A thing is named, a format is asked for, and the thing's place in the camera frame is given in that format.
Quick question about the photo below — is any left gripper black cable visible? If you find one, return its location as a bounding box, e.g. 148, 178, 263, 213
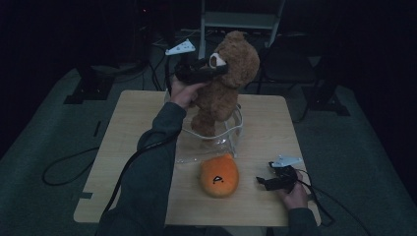
99, 54, 181, 219

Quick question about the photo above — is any person's left hand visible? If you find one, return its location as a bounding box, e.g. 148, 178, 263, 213
168, 78, 211, 111

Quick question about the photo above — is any black stand base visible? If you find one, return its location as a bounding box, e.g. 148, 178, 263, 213
300, 83, 351, 117
63, 64, 116, 105

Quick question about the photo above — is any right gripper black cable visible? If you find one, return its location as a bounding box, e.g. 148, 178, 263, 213
295, 168, 374, 236

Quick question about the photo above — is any clear plastic bag white trim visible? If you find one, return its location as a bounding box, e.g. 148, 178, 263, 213
162, 90, 246, 165

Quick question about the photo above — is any brown teddy bear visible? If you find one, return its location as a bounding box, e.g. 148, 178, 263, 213
190, 30, 261, 139

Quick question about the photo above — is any orange plush toy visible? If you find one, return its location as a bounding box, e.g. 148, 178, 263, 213
199, 153, 240, 199

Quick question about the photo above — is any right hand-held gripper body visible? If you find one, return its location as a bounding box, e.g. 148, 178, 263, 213
269, 154, 304, 194

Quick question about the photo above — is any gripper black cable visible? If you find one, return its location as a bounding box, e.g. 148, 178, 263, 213
99, 54, 181, 219
295, 168, 374, 236

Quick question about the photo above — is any white metal stand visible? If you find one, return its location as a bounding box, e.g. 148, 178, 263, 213
197, 0, 286, 61

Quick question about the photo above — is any black floor cable loop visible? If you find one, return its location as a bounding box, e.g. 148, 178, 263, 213
41, 146, 100, 187

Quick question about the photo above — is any black folding chair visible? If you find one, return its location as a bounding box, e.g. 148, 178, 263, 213
245, 31, 318, 96

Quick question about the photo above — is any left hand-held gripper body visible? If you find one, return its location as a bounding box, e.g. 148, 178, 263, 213
164, 38, 211, 85

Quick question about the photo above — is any person's right hand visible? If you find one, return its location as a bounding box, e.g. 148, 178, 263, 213
277, 171, 310, 211

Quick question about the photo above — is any black cable behind table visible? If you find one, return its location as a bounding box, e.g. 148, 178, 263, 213
148, 60, 166, 92

